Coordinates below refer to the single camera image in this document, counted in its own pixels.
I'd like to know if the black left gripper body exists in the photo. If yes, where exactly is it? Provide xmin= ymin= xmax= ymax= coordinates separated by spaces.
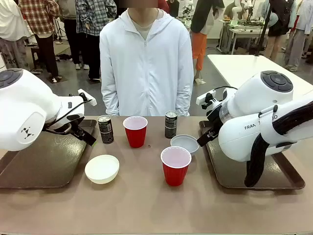
xmin=44 ymin=114 xmax=85 ymax=138

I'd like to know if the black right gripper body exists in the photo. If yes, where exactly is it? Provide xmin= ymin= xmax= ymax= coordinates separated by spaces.
xmin=206 ymin=105 xmax=224 ymax=135

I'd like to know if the black drink can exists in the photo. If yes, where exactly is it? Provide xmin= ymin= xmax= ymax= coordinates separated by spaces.
xmin=164 ymin=111 xmax=178 ymax=140
xmin=97 ymin=115 xmax=114 ymax=144

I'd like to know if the pale grey-white plastic bowl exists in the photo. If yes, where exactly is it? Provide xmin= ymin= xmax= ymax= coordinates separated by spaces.
xmin=170 ymin=134 xmax=200 ymax=157

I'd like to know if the white plastic bowl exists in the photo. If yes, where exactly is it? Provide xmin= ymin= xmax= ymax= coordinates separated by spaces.
xmin=84 ymin=154 xmax=120 ymax=185

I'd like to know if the red plastic cup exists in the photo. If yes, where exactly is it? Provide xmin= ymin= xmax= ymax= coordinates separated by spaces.
xmin=160 ymin=146 xmax=192 ymax=187
xmin=122 ymin=116 xmax=149 ymax=148

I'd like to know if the person's left forearm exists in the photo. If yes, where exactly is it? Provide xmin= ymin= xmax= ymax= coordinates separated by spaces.
xmin=174 ymin=83 xmax=195 ymax=117

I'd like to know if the person's right forearm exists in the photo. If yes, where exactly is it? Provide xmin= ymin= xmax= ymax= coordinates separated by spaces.
xmin=101 ymin=83 xmax=121 ymax=117

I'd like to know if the brown plastic serving tray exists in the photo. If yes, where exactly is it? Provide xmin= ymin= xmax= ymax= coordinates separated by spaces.
xmin=198 ymin=119 xmax=306 ymax=190
xmin=0 ymin=119 xmax=98 ymax=189

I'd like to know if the white table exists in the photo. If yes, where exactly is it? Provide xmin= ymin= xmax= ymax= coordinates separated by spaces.
xmin=207 ymin=54 xmax=313 ymax=98

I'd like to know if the person in orange shorts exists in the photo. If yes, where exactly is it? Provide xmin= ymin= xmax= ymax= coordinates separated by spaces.
xmin=190 ymin=0 xmax=225 ymax=85

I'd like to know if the person in white hoodie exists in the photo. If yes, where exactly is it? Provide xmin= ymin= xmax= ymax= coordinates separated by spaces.
xmin=99 ymin=0 xmax=195 ymax=117

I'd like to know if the person in red plaid shirt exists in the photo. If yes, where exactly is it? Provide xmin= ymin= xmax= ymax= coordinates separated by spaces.
xmin=19 ymin=0 xmax=61 ymax=83

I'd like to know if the person in white top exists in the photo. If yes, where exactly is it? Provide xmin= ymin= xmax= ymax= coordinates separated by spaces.
xmin=0 ymin=0 xmax=31 ymax=71

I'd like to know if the person in blue plaid shirt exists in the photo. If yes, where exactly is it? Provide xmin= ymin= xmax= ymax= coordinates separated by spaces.
xmin=75 ymin=0 xmax=117 ymax=81

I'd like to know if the person in dark jacket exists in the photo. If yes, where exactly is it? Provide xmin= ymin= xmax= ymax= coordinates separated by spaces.
xmin=263 ymin=0 xmax=298 ymax=62

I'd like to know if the person in light grey clothes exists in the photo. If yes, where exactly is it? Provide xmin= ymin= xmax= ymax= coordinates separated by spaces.
xmin=285 ymin=0 xmax=313 ymax=72

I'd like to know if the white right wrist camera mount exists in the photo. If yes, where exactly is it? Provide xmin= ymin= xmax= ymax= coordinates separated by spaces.
xmin=196 ymin=90 xmax=217 ymax=110

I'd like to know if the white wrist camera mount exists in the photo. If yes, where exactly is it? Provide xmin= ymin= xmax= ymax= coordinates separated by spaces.
xmin=77 ymin=88 xmax=97 ymax=106
xmin=196 ymin=90 xmax=217 ymax=110

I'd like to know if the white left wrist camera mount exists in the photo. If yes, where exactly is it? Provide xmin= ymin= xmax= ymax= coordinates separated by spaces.
xmin=77 ymin=88 xmax=97 ymax=106

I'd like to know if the black cable sleeve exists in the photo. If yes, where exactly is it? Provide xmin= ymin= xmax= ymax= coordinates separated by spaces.
xmin=244 ymin=100 xmax=313 ymax=188

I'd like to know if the white metal frame workbench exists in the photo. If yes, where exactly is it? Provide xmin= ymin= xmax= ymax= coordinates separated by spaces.
xmin=219 ymin=19 xmax=269 ymax=55

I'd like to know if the black camera stand pole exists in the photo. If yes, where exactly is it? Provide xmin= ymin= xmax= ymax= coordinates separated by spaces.
xmin=255 ymin=0 xmax=274 ymax=57

